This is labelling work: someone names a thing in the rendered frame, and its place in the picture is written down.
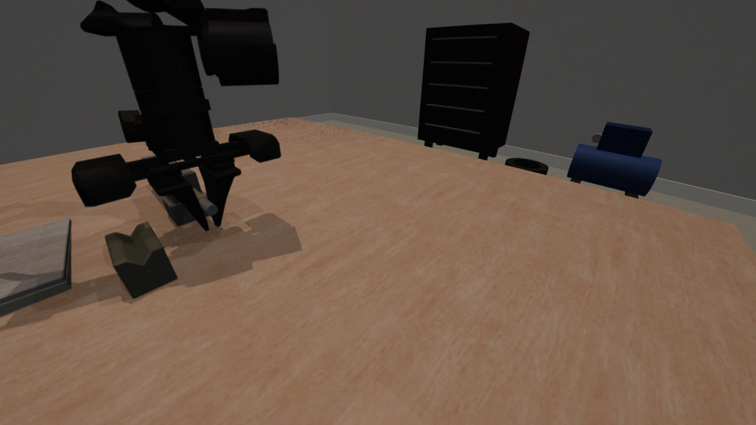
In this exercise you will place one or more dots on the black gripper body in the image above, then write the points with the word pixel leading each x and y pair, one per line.
pixel 179 127

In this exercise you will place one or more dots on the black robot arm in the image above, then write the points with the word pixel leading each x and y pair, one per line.
pixel 235 44

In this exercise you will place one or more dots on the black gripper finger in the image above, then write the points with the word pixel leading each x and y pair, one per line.
pixel 217 188
pixel 185 194

